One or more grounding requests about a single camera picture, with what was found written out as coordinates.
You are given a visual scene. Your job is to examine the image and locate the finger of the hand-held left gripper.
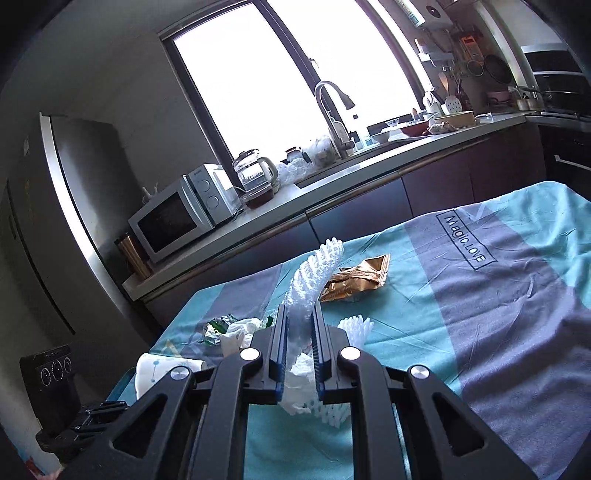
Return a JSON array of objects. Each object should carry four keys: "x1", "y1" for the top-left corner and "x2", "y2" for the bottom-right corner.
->
[
  {"x1": 79, "y1": 401, "x2": 129, "y2": 417},
  {"x1": 69, "y1": 414, "x2": 122, "y2": 433}
]

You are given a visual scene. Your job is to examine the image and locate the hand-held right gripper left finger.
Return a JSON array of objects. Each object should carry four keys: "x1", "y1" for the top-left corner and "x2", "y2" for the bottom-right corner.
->
[{"x1": 60, "y1": 305, "x2": 290, "y2": 480}]

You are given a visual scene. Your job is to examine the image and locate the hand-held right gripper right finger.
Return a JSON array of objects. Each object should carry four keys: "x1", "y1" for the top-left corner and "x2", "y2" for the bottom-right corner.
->
[{"x1": 311, "y1": 302, "x2": 539, "y2": 480}]

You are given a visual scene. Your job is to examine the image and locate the green printed snack packet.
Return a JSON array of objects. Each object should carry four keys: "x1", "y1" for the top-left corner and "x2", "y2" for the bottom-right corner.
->
[{"x1": 199, "y1": 315, "x2": 238, "y2": 346}]

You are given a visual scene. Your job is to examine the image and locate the long white foam fruit net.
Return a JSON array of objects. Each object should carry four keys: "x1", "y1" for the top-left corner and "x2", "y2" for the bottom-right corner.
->
[{"x1": 279, "y1": 237, "x2": 349, "y2": 418}]

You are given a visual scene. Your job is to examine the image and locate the crumpled white tissue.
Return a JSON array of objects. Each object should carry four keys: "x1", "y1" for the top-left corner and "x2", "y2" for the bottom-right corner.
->
[{"x1": 219, "y1": 318, "x2": 264, "y2": 356}]

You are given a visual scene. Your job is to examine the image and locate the short white foam fruit net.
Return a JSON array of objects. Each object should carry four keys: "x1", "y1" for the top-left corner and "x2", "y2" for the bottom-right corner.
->
[{"x1": 337, "y1": 315, "x2": 375, "y2": 347}]

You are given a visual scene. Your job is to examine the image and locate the white patterned paper cup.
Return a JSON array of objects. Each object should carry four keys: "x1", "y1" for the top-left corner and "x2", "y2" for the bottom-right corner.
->
[{"x1": 135, "y1": 353, "x2": 207, "y2": 400}]

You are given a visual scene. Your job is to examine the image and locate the gold foil snack wrapper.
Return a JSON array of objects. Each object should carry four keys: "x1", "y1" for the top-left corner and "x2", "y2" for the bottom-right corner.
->
[{"x1": 318, "y1": 254, "x2": 392, "y2": 303}]

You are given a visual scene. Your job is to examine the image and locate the copper metal canister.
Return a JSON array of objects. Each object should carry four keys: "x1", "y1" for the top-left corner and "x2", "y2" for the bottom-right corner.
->
[{"x1": 115, "y1": 233, "x2": 154, "y2": 280}]

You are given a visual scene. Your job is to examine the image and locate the silver refrigerator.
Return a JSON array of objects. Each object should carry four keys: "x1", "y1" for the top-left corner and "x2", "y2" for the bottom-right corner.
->
[{"x1": 0, "y1": 113, "x2": 163, "y2": 354}]

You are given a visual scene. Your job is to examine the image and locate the white microwave oven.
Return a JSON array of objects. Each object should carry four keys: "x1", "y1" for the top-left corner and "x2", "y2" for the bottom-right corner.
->
[{"x1": 128, "y1": 164, "x2": 239, "y2": 265}]

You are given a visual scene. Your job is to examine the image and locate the teal grey striped tablecloth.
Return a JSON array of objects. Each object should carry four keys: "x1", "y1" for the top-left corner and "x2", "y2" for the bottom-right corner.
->
[{"x1": 108, "y1": 181, "x2": 591, "y2": 480}]

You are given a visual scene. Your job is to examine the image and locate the glass electric kettle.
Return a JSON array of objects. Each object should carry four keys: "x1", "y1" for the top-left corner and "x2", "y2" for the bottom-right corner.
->
[{"x1": 231, "y1": 148, "x2": 280, "y2": 208}]

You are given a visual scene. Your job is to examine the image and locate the crumpled clear plastic bags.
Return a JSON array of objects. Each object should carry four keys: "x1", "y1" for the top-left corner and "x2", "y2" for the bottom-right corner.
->
[{"x1": 277, "y1": 157, "x2": 315, "y2": 186}]

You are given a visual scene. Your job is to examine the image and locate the dark kitchen base cabinets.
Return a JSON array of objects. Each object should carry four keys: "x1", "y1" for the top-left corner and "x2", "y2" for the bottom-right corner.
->
[{"x1": 141, "y1": 122, "x2": 591, "y2": 330}]

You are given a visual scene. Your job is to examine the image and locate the white kitchen countertop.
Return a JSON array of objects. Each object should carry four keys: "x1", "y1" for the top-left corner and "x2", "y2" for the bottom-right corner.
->
[{"x1": 122, "y1": 112, "x2": 528, "y2": 301}]

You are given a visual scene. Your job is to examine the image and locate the plastic bag of food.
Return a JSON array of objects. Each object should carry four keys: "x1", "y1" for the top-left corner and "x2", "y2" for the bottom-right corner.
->
[{"x1": 305, "y1": 136, "x2": 343, "y2": 167}]

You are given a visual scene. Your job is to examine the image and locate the chrome kitchen faucet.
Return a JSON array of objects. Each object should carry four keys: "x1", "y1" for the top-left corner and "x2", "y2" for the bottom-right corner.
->
[{"x1": 314, "y1": 80, "x2": 357, "y2": 158}]

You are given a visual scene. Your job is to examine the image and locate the cream cooking pot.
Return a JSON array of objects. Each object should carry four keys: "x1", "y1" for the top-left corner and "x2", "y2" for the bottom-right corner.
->
[{"x1": 431, "y1": 111, "x2": 476, "y2": 133}]

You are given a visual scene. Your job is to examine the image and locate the large kitchen window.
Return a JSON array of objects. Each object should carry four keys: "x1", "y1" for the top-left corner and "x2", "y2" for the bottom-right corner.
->
[{"x1": 158, "y1": 0, "x2": 445, "y2": 172}]

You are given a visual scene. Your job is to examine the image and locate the small steel pot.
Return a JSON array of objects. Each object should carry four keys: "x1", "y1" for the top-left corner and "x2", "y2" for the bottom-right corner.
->
[{"x1": 508, "y1": 85, "x2": 533, "y2": 112}]

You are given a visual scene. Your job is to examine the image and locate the hanging black frying pan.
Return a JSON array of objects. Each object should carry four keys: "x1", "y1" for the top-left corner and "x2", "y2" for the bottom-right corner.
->
[{"x1": 484, "y1": 54, "x2": 509, "y2": 85}]

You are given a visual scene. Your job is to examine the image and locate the black wok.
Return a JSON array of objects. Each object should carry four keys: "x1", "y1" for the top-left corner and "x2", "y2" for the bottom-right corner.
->
[{"x1": 536, "y1": 85, "x2": 591, "y2": 112}]

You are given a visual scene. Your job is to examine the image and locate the black range hood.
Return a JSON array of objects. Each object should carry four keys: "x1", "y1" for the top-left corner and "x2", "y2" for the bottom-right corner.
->
[{"x1": 521, "y1": 44, "x2": 588, "y2": 75}]

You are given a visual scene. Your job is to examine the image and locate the white wall water heater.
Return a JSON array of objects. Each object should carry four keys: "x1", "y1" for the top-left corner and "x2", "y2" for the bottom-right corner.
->
[{"x1": 401, "y1": 0, "x2": 456, "y2": 31}]

